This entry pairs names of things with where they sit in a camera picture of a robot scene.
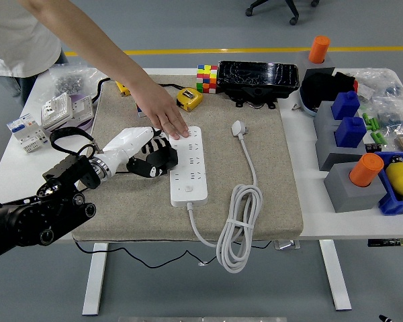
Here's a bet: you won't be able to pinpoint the thin black adapter cord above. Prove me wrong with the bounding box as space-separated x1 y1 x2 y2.
74 170 209 269

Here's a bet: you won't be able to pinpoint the white blue circuit breaker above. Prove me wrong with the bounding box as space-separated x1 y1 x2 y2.
6 113 50 154

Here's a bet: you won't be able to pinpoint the thick black strap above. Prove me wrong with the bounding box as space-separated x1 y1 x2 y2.
92 77 111 103

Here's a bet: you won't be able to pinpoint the blue block with knob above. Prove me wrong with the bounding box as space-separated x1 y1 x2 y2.
331 91 361 121
334 116 368 148

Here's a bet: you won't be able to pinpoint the orange cylinder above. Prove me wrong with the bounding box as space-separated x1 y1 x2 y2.
308 36 331 64
348 153 386 188

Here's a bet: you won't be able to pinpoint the clear bag blue parts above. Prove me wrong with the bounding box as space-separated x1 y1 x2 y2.
372 97 403 132

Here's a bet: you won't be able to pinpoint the white wall socket panel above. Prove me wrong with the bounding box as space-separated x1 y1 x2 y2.
72 95 94 119

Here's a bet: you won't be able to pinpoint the black cloth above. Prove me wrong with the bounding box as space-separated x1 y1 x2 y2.
302 72 359 103

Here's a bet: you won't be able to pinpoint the white table leg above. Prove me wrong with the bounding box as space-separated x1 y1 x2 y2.
318 239 353 311
82 241 109 316

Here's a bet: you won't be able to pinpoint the grey-brown mat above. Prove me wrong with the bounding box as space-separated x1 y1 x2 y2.
74 74 305 242

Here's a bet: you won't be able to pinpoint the blue plastic bin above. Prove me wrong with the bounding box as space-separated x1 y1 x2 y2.
372 150 403 216

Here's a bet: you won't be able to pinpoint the yellow tape measure black disc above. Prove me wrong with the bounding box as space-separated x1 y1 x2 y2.
116 80 132 98

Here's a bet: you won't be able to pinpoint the black strip under table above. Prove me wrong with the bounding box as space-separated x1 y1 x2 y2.
367 237 403 248

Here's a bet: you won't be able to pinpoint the white blue bowl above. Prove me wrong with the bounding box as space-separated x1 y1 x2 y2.
298 85 320 117

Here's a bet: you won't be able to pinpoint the black office chair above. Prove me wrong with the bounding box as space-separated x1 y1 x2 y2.
244 0 320 26

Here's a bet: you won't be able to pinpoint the white wall socket box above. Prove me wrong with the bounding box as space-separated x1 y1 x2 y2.
41 93 74 131

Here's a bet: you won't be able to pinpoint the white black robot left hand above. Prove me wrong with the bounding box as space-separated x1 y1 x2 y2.
102 126 173 178

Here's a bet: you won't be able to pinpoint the white power strip cord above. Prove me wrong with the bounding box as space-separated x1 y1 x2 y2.
187 120 264 274

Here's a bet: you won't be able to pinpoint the person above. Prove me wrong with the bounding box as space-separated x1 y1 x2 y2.
0 0 70 108

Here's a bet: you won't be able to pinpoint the white power strip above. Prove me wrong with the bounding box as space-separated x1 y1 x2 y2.
169 125 209 208

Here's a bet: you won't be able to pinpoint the clear bag of screws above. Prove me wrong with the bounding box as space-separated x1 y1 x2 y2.
48 65 103 98

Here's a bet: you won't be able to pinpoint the metal bracket under table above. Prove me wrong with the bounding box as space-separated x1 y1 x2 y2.
274 239 302 251

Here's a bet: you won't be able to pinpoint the stickerless puzzle cube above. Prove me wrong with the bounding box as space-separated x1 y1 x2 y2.
196 64 219 95

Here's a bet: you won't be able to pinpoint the black cracked-screen device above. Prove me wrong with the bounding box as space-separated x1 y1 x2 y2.
217 60 300 110

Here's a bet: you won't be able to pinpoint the grey holder block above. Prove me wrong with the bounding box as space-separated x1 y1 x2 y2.
323 162 389 214
314 100 340 135
314 125 367 157
294 50 336 73

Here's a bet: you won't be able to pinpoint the large clear plastic bag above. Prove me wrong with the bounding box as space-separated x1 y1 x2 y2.
354 68 401 101

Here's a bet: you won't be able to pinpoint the yellow tape measure black clip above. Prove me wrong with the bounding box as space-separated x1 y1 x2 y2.
159 83 204 113

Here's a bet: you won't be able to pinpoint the person's left hand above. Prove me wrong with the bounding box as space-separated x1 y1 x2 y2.
134 83 191 141

